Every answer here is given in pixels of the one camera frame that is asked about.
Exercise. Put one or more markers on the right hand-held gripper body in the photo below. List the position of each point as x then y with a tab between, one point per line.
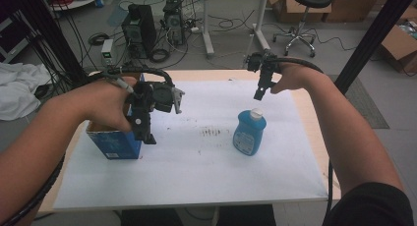
264	63

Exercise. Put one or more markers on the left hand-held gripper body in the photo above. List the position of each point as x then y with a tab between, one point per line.
162	96

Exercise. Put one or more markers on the blue cardboard box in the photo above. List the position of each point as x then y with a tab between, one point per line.
114	144

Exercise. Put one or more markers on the blue bottle with white cap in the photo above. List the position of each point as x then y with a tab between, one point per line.
249	132

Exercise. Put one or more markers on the person's right hand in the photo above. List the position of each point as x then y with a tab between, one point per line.
293	77

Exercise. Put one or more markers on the person's left hand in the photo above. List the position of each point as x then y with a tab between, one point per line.
101	103

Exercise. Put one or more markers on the black swivel stool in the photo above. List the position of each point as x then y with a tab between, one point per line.
303	19

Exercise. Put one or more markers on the white-legged desk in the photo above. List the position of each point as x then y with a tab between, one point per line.
209	26

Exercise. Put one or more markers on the white paper sheet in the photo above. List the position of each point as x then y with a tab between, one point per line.
203	160

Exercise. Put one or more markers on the large black computer tower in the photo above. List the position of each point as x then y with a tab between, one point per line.
139	31

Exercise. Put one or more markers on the white bench power supply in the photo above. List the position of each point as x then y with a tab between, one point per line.
107	52

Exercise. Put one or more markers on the small black computer tower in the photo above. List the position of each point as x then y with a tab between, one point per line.
174	21

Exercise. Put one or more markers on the grey floor mat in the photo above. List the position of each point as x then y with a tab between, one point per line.
367	104

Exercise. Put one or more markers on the round white table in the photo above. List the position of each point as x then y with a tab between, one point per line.
77	0

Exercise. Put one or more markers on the white cloth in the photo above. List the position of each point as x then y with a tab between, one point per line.
18	90

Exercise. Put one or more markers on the open cardboard box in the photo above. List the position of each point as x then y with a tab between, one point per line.
400	47

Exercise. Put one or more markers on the black sleeve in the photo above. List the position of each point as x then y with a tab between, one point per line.
370	206

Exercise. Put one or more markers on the black metal frame post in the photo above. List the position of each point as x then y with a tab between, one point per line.
370	42

